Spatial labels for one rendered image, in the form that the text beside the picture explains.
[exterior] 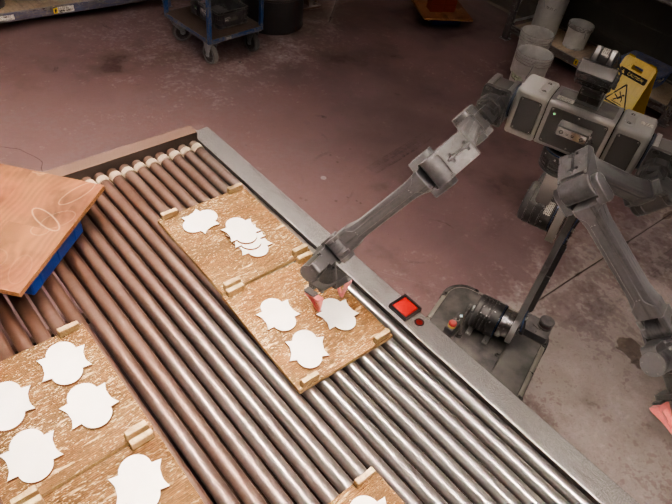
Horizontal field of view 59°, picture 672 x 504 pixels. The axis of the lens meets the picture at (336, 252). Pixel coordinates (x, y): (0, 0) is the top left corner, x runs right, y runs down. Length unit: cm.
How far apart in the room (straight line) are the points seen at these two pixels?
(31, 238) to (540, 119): 157
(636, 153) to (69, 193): 174
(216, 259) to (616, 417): 206
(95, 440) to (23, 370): 30
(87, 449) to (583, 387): 233
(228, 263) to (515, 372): 142
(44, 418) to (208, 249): 71
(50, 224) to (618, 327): 282
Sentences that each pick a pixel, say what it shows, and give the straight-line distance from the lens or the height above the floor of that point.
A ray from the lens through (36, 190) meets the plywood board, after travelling 215.
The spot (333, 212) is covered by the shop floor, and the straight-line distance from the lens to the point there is 362.
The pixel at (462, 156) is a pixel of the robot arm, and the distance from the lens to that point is 146.
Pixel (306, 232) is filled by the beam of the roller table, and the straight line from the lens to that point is 210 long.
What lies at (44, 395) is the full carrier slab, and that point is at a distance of 173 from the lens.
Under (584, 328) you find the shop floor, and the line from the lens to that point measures 346.
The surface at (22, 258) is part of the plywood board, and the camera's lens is 192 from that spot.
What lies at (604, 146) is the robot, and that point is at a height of 145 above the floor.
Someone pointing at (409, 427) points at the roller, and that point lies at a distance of 167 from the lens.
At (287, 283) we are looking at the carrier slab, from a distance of 190.
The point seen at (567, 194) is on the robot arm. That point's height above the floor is 156.
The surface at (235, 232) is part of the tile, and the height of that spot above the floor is 96.
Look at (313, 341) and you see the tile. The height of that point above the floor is 94.
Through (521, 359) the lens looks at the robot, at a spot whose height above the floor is 24.
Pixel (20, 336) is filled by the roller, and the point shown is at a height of 92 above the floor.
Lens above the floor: 233
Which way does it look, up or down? 44 degrees down
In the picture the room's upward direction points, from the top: 9 degrees clockwise
